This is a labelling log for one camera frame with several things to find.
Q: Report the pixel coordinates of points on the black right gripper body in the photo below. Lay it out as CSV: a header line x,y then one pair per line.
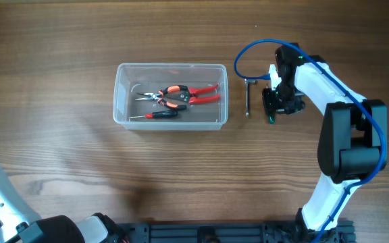
x,y
283,98

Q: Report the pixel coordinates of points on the green handled screwdriver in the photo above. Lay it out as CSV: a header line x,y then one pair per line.
x,y
271,118

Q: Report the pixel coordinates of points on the silver L-shaped socket wrench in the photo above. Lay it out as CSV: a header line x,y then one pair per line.
x,y
248,83

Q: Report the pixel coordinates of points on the red handled snips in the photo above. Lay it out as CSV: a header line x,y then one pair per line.
x,y
196,96

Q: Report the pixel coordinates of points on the red and black screwdriver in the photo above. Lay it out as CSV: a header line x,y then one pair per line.
x,y
158,115

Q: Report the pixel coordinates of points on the orange black needle-nose pliers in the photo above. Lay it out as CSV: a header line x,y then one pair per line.
x,y
161,95

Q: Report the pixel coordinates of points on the clear plastic container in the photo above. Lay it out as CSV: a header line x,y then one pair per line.
x,y
132,78

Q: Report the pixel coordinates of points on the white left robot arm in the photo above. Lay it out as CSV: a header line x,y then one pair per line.
x,y
19,222

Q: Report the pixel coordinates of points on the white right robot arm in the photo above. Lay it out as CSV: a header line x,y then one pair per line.
x,y
352,142

